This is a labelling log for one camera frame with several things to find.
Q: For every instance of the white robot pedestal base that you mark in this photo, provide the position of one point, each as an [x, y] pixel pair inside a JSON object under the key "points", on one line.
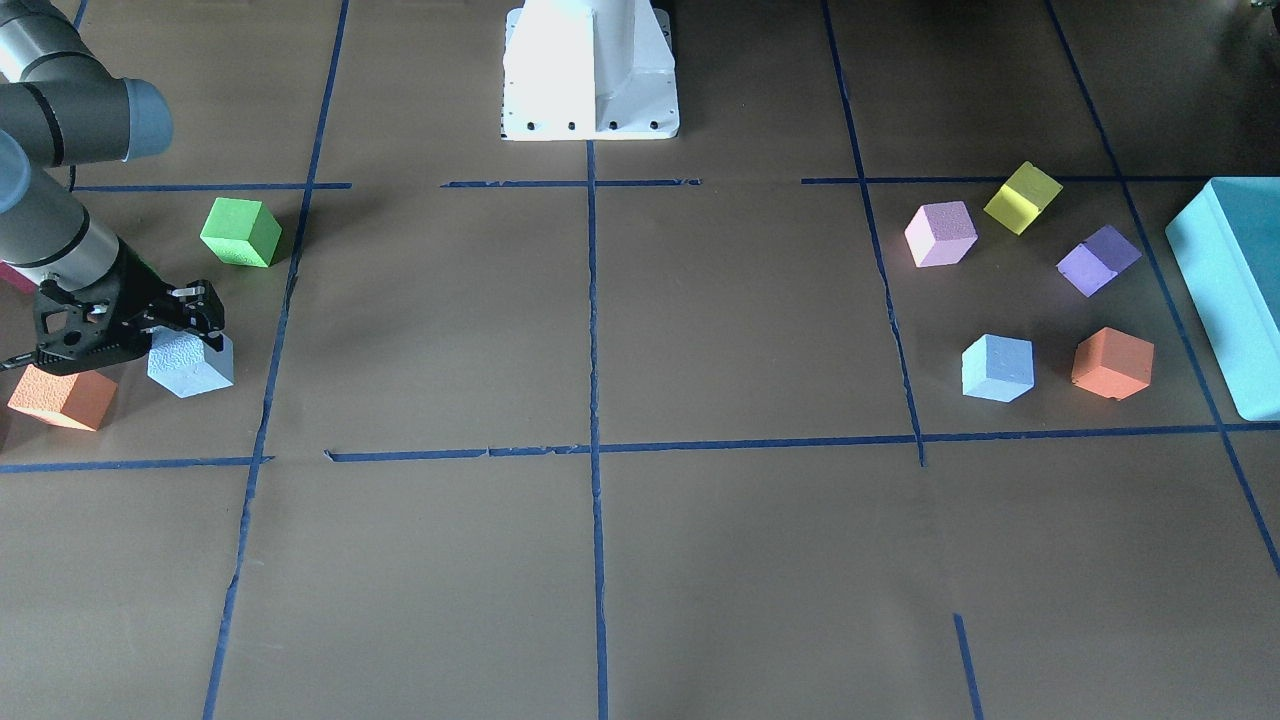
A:
{"points": [[589, 71]]}

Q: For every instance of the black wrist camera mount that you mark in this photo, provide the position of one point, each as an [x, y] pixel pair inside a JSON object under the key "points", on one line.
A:
{"points": [[71, 333]]}

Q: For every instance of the teal plastic bin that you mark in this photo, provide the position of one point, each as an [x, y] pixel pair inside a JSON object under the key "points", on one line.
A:
{"points": [[1226, 243]]}

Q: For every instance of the red bin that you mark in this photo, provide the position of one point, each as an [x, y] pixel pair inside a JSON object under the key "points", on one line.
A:
{"points": [[20, 283]]}

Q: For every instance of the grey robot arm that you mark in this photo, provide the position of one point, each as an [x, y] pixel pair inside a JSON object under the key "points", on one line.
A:
{"points": [[63, 108]]}

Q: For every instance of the green foam block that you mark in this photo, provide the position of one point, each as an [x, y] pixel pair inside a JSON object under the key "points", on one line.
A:
{"points": [[241, 232]]}

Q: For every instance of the light blue foam block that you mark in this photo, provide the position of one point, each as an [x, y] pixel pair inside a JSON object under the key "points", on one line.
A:
{"points": [[185, 365], [998, 368]]}

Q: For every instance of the yellow foam block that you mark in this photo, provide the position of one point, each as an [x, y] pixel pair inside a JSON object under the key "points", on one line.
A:
{"points": [[1022, 198]]}

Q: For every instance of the pink foam block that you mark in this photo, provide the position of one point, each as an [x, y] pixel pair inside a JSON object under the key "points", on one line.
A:
{"points": [[940, 233]]}

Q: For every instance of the orange foam block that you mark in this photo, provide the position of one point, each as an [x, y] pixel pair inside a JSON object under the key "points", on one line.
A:
{"points": [[1113, 364], [78, 401]]}

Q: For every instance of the purple foam block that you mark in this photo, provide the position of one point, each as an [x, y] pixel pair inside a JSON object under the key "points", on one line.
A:
{"points": [[1098, 260]]}

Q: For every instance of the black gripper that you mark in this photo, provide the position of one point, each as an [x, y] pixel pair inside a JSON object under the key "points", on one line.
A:
{"points": [[133, 286]]}

